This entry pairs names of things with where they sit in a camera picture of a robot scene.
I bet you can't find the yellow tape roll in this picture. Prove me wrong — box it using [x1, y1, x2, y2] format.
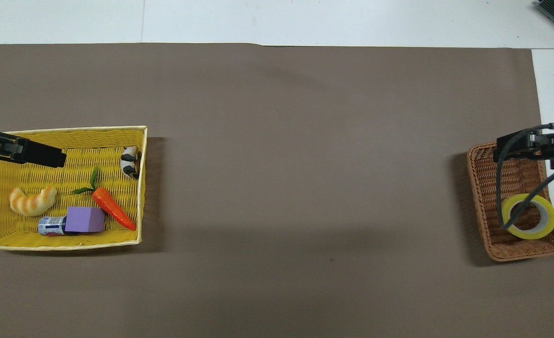
[501, 193, 554, 240]

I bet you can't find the yellow woven basket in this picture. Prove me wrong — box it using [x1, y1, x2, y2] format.
[0, 125, 148, 251]

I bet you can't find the brown wicker basket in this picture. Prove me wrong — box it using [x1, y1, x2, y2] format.
[467, 142, 554, 262]

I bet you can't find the toy croissant bread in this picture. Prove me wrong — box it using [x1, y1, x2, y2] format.
[9, 186, 58, 217]

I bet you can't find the small silver can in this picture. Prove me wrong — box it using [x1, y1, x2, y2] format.
[38, 215, 68, 237]

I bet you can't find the purple block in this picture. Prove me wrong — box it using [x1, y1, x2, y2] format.
[64, 206, 106, 234]

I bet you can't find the black white toy cow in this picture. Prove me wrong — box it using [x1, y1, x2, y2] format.
[120, 146, 142, 180]

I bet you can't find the orange toy carrot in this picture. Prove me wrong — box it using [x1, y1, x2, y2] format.
[71, 167, 137, 231]

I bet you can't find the black cable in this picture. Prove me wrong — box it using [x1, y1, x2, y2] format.
[495, 123, 554, 230]

